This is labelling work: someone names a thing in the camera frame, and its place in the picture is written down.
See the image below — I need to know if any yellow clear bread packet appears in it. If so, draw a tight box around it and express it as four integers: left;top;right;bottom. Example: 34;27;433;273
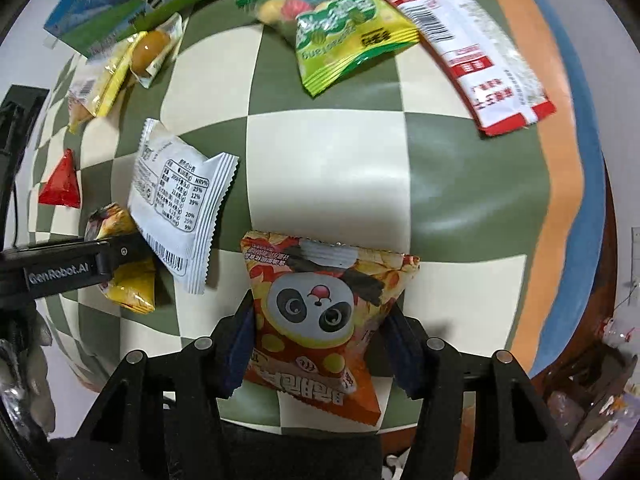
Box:
67;32;146;133

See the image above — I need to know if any white nutrition label snack packet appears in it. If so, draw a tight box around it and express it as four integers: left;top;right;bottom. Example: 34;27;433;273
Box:
128;118;239;295

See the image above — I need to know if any green white checkered blanket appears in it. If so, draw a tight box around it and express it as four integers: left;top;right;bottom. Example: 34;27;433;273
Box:
27;0;609;436

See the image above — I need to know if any red triangular snack packet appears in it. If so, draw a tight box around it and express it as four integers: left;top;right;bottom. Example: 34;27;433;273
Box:
38;148;81;209

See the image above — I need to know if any braised egg clear packet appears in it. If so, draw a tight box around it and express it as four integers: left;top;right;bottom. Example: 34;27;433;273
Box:
130;13;183;89

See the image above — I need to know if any yellow panda snack bag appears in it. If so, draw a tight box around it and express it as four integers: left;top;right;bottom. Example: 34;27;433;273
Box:
84;203;155;314

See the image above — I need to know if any red white long snack packet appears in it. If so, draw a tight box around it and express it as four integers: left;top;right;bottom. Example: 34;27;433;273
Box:
386;0;555;136

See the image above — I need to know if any orange panda snack bag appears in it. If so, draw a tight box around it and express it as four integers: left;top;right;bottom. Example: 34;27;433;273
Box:
241;231;420;426

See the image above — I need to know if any green yellow candy bag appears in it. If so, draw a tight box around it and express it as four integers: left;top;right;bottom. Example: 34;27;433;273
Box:
295;0;419;96

